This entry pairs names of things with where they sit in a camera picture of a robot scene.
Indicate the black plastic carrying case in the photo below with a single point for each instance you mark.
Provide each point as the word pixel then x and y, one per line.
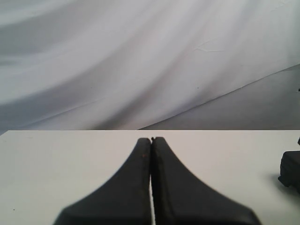
pixel 290 169

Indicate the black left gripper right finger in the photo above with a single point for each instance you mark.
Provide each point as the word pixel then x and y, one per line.
pixel 180 198

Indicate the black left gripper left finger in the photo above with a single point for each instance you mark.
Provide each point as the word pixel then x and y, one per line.
pixel 123 200

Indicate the white backdrop cloth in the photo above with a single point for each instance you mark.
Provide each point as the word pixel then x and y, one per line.
pixel 153 64

